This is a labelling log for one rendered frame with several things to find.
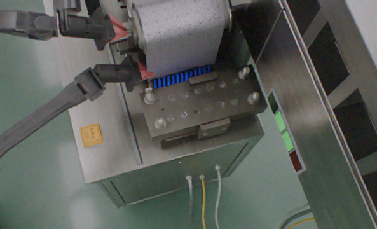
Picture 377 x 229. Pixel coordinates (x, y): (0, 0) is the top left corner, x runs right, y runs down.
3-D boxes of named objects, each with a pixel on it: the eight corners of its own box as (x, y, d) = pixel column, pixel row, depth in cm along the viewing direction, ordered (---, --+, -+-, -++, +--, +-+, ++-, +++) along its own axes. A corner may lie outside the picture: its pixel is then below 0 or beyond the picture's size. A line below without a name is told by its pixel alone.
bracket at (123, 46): (120, 70, 152) (110, 25, 123) (137, 66, 153) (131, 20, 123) (124, 82, 151) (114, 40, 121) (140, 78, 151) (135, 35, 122)
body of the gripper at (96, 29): (103, 51, 115) (80, 50, 110) (93, 20, 118) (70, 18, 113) (114, 39, 111) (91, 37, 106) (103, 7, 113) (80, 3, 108)
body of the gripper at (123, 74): (132, 92, 131) (111, 93, 127) (124, 64, 133) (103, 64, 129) (141, 83, 126) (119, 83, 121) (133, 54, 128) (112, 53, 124)
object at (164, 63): (147, 80, 138) (145, 54, 121) (213, 63, 141) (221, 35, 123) (148, 81, 138) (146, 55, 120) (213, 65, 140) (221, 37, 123)
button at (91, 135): (79, 129, 145) (78, 127, 143) (98, 124, 146) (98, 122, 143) (84, 147, 143) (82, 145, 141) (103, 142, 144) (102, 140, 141)
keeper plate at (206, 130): (197, 135, 144) (199, 124, 133) (224, 127, 145) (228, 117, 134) (199, 141, 143) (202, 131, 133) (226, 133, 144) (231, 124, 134)
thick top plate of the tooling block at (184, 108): (139, 99, 141) (138, 93, 135) (248, 71, 145) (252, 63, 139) (151, 142, 137) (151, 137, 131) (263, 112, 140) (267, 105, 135)
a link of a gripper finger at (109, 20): (124, 50, 121) (98, 48, 115) (117, 30, 123) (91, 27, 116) (137, 37, 116) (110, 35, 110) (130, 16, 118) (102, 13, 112)
